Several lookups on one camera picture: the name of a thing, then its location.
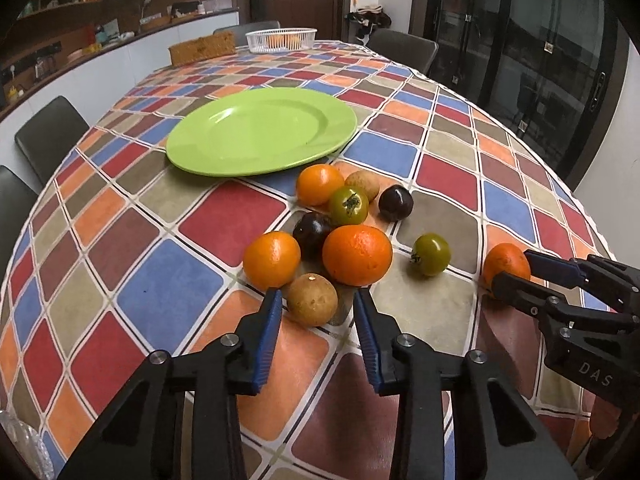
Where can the brown kiwi back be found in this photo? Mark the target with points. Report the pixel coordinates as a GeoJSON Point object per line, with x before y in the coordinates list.
{"type": "Point", "coordinates": [366, 181]}

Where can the checkered colourful tablecloth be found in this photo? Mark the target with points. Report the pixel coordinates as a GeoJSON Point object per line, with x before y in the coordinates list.
{"type": "Point", "coordinates": [124, 254]}

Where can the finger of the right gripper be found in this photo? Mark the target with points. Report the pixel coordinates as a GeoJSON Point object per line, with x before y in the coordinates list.
{"type": "Point", "coordinates": [538, 301]}
{"type": "Point", "coordinates": [613, 283]}

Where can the brown kiwi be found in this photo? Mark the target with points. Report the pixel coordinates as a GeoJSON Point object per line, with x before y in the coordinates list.
{"type": "Point", "coordinates": [312, 300]}
{"type": "Point", "coordinates": [366, 181]}

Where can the dark chair far end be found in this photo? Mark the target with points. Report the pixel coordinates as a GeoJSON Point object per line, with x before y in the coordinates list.
{"type": "Point", "coordinates": [239, 32]}

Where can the green plate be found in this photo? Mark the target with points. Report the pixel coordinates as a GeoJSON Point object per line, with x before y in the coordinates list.
{"type": "Point", "coordinates": [260, 131]}

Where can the person right hand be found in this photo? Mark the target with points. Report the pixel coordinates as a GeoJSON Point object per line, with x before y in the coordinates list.
{"type": "Point", "coordinates": [609, 426]}

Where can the white plastic basket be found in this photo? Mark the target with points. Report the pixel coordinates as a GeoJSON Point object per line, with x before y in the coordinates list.
{"type": "Point", "coordinates": [256, 41]}

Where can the large orange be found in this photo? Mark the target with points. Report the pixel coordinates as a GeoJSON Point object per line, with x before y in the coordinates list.
{"type": "Point", "coordinates": [357, 255]}

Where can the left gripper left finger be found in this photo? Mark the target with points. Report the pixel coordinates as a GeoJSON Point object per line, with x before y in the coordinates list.
{"type": "Point", "coordinates": [138, 435]}

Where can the brown kiwi front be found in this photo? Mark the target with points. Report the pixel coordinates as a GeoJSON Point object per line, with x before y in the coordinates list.
{"type": "Point", "coordinates": [312, 300]}

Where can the plastic bag red print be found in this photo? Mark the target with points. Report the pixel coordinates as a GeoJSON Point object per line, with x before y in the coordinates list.
{"type": "Point", "coordinates": [23, 451]}

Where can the brown wooden door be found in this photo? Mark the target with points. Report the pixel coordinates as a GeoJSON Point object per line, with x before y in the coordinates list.
{"type": "Point", "coordinates": [327, 16]}

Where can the dark chair near left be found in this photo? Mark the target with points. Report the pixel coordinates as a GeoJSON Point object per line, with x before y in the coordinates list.
{"type": "Point", "coordinates": [16, 200]}

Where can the dark plum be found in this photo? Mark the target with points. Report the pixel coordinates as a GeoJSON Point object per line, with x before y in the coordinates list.
{"type": "Point", "coordinates": [310, 233]}
{"type": "Point", "coordinates": [395, 203]}

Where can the dark chair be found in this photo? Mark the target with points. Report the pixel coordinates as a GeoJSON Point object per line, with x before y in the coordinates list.
{"type": "Point", "coordinates": [47, 138]}
{"type": "Point", "coordinates": [16, 200]}
{"type": "Point", "coordinates": [412, 51]}

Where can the green tomato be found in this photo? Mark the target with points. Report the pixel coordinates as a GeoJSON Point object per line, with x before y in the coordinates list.
{"type": "Point", "coordinates": [348, 205]}
{"type": "Point", "coordinates": [431, 254]}

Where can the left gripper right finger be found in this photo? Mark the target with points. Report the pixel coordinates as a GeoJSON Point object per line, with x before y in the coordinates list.
{"type": "Point", "coordinates": [496, 434]}

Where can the black glass sliding door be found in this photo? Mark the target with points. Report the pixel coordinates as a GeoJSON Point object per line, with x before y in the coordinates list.
{"type": "Point", "coordinates": [541, 67]}

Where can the dark chair right side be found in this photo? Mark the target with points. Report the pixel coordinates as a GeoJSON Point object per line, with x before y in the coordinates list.
{"type": "Point", "coordinates": [412, 51]}

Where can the oranges in basket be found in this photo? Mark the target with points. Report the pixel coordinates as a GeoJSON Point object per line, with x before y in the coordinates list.
{"type": "Point", "coordinates": [289, 42]}

